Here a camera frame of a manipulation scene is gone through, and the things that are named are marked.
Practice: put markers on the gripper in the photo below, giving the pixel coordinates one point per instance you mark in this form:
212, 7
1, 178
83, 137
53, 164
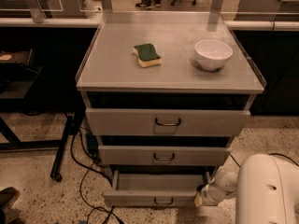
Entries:
207, 195

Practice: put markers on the grey bottom drawer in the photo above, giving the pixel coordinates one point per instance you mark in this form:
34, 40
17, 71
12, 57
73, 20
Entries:
155, 190

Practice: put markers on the grey drawer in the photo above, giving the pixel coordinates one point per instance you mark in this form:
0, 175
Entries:
155, 190
166, 114
164, 150

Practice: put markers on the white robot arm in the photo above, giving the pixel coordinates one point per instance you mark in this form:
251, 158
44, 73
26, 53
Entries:
266, 190

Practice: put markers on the grey middle drawer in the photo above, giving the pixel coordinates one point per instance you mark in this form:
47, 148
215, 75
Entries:
164, 150

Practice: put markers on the grey drawer cabinet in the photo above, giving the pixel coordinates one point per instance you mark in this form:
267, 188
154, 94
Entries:
111, 65

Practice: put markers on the grey top drawer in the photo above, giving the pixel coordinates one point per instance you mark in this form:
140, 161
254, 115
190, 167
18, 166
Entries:
166, 114

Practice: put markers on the white ceramic bowl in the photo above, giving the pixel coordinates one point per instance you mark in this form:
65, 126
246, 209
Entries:
212, 54

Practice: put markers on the green yellow sponge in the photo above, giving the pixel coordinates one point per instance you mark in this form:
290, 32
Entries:
146, 55

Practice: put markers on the dark shoe bottom left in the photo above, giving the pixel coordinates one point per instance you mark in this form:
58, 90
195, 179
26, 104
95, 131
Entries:
7, 196

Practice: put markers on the black table frame left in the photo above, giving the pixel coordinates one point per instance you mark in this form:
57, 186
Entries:
17, 78

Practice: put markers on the white horizontal rail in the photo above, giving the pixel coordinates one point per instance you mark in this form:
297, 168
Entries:
289, 26

